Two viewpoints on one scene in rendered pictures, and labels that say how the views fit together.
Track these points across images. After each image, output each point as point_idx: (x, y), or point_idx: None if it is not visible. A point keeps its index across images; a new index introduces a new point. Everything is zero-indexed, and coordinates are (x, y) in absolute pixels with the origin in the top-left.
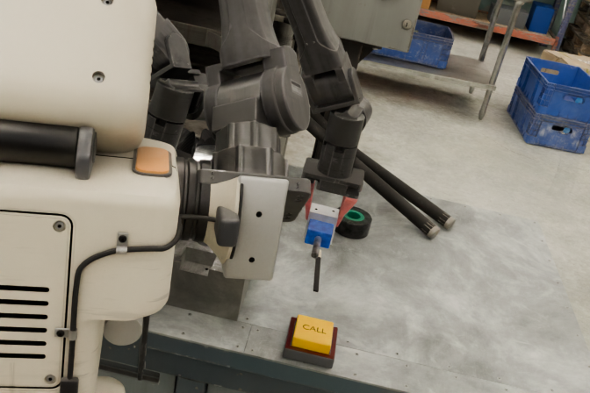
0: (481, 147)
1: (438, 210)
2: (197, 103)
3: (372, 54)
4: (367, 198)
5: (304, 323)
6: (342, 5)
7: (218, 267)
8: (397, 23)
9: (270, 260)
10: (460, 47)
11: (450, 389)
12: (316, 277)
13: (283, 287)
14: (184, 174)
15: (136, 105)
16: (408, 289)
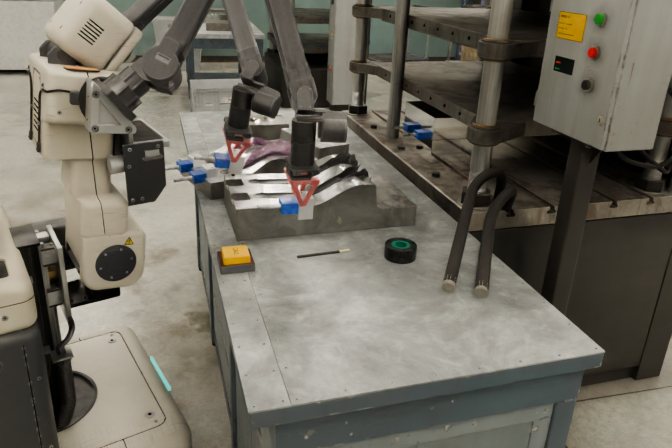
0: None
1: (479, 277)
2: (251, 101)
3: None
4: (462, 256)
5: (238, 247)
6: (559, 100)
7: (236, 202)
8: (594, 119)
9: (89, 121)
10: None
11: (241, 319)
12: (312, 254)
13: (288, 247)
14: (93, 79)
15: (62, 38)
16: (347, 289)
